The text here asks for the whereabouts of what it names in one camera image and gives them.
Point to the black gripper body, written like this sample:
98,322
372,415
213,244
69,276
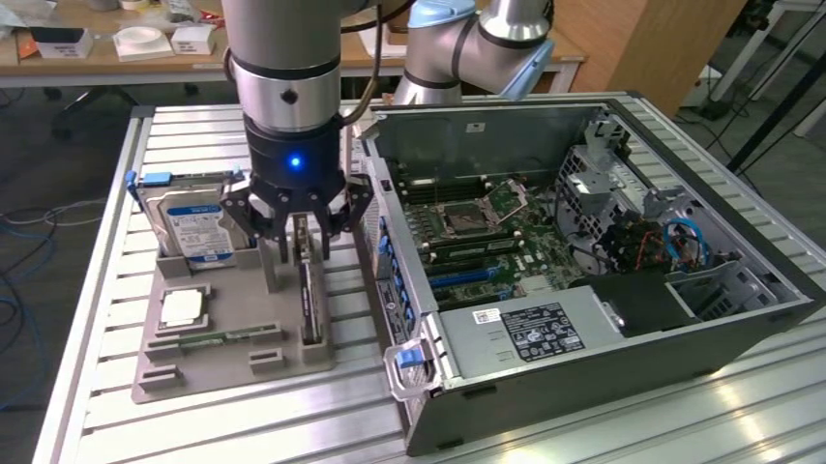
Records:
294,164

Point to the black graphics card metal bracket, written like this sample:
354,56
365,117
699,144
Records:
310,299

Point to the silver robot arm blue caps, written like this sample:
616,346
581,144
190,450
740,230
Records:
285,48

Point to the silver hard disk blue label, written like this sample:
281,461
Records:
194,227

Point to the blue disk caddy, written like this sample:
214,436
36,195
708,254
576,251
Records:
157,178

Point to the CPU socket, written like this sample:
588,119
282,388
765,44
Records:
461,220

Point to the grey plastic parts rack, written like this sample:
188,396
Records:
240,299

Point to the black installed RAM stick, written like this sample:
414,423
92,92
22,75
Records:
472,251

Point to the silver CPU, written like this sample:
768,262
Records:
181,307

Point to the blue expansion slot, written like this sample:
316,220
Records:
459,279

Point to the metal socket cover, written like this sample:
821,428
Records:
507,200

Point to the green RAM stick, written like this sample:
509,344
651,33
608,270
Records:
208,338

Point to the white paper booklet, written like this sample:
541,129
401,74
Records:
390,46

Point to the green motherboard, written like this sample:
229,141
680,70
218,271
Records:
536,251

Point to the small white labelled box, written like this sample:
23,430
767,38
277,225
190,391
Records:
193,41

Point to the small red tool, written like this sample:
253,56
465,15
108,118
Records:
213,17

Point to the black chair base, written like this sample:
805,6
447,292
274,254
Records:
85,99

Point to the white round tray box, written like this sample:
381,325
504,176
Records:
142,46

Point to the grey power supply unit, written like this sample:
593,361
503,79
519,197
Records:
472,348

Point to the brown cardboard box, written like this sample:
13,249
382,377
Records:
397,14

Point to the silver perforated drive cage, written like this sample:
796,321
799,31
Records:
595,188

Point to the white box black top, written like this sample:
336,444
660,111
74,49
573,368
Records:
62,46

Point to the black open PC case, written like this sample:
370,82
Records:
581,386

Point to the wooden cabinet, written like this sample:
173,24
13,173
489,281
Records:
645,48

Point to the grey disk bay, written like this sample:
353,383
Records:
729,280

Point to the wooden desk white frame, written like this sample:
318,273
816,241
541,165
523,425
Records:
130,67

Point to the black slanted metal post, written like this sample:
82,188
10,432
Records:
749,145

